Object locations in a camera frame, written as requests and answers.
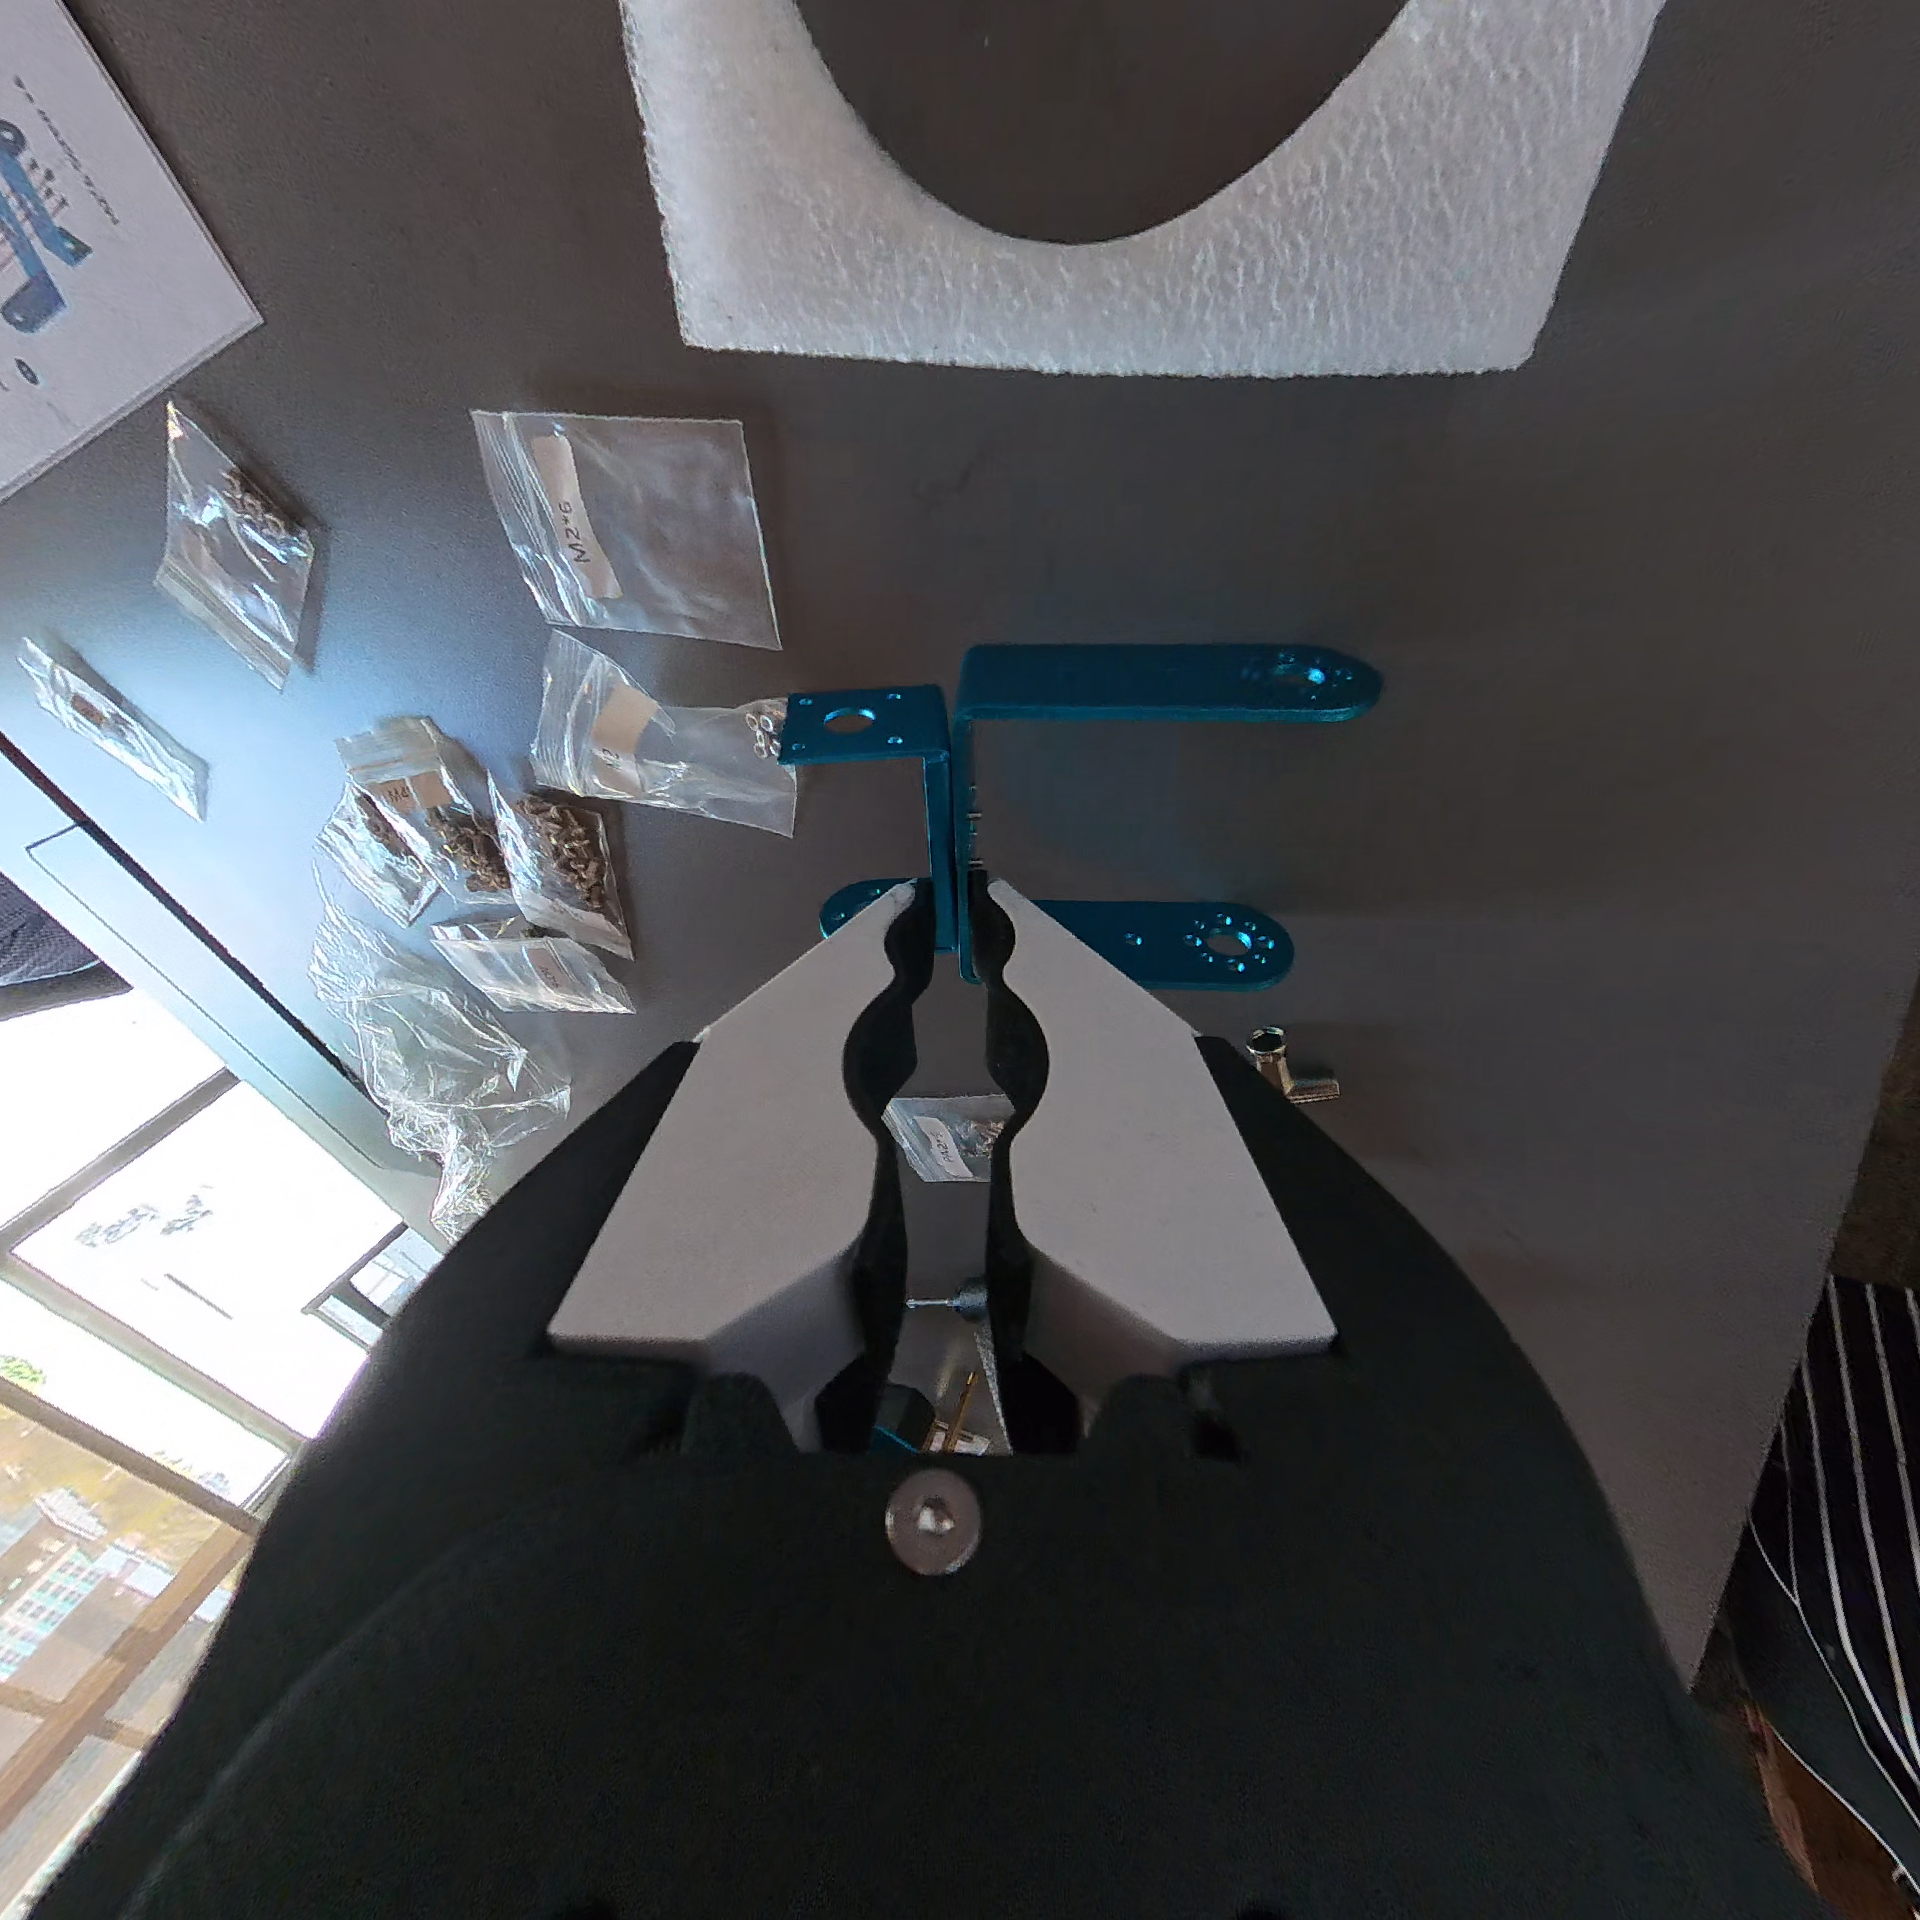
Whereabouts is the empty crumpled plastic bag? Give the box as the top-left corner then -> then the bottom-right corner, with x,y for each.
306,896 -> 575,1249

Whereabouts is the large labelled clear plastic bag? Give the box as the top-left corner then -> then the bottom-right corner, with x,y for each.
468,408 -> 783,654

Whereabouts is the labelled bag of nuts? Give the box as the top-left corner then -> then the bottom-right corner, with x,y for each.
527,630 -> 800,839

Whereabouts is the grey desk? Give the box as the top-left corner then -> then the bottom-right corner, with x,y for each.
0,0 -> 1920,1701

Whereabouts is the white foam packing piece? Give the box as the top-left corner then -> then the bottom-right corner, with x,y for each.
617,0 -> 1670,385

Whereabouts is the narrow plastic bag of parts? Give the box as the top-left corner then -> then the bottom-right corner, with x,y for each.
16,635 -> 212,824

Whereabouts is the small bag of screws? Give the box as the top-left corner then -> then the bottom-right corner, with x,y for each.
882,1093 -> 1013,1191

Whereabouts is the large window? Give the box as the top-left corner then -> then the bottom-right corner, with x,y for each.
0,960 -> 440,1808

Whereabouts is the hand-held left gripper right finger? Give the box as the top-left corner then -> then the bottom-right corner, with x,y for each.
972,878 -> 1340,1454

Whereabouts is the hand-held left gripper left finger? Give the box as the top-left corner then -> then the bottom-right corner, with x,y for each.
546,882 -> 933,1454

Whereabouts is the silver metal elbow fitting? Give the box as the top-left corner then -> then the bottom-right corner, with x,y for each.
1247,1025 -> 1348,1110

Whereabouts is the printed instruction sheet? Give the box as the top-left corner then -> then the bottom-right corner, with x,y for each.
0,0 -> 266,505

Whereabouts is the black white striped cloth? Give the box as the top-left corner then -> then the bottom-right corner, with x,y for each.
1720,1271 -> 1920,1808

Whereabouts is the blue metal bracket assembly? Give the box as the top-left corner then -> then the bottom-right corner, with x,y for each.
776,643 -> 1385,994

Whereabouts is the plastic bag of screws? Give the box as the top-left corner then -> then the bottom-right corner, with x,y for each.
152,397 -> 320,695
490,792 -> 634,963
314,717 -> 500,928

